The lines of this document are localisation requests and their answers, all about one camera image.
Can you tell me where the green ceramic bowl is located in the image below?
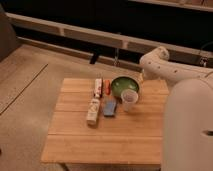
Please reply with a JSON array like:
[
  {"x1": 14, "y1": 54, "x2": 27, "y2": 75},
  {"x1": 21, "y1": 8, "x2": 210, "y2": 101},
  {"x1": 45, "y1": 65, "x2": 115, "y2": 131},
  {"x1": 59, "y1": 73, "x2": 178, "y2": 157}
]
[{"x1": 111, "y1": 76, "x2": 139, "y2": 98}]

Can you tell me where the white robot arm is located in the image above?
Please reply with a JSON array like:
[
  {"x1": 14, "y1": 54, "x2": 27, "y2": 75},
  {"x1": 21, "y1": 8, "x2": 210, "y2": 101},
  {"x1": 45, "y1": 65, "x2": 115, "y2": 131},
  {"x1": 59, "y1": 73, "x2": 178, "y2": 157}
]
[{"x1": 140, "y1": 46, "x2": 213, "y2": 171}]

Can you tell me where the orange red object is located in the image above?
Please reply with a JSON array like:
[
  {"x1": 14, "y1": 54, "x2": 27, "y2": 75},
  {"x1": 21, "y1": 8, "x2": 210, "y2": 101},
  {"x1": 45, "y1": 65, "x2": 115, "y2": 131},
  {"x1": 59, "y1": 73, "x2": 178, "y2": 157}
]
[{"x1": 105, "y1": 80, "x2": 110, "y2": 95}]

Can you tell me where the white red tube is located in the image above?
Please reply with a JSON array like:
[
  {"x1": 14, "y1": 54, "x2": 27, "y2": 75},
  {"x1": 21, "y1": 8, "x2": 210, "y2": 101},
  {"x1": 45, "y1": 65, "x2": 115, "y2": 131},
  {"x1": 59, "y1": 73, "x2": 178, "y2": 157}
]
[{"x1": 94, "y1": 78, "x2": 102, "y2": 98}]

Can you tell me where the blue sponge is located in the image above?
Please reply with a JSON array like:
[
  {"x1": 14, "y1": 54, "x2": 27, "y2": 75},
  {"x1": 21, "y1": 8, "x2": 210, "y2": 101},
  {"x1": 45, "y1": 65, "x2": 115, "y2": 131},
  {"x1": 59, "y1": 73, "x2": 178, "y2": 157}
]
[{"x1": 103, "y1": 100, "x2": 117, "y2": 117}]

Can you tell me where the clear plastic cup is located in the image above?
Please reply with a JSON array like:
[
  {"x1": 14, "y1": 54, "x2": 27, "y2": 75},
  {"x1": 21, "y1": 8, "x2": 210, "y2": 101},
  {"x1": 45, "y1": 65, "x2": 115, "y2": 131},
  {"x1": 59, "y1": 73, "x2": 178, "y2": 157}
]
[{"x1": 121, "y1": 89, "x2": 138, "y2": 111}]

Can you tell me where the white bottle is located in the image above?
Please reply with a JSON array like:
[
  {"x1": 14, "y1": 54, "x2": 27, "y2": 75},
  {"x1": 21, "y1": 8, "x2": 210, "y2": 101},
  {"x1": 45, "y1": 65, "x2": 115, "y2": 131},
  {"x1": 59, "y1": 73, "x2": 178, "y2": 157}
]
[{"x1": 86, "y1": 98, "x2": 100, "y2": 125}]

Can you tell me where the white shelf rail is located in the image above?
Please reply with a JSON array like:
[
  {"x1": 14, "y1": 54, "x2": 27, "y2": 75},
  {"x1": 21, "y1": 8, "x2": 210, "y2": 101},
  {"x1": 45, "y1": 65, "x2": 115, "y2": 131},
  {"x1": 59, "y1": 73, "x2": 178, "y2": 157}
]
[{"x1": 6, "y1": 13, "x2": 213, "y2": 58}]

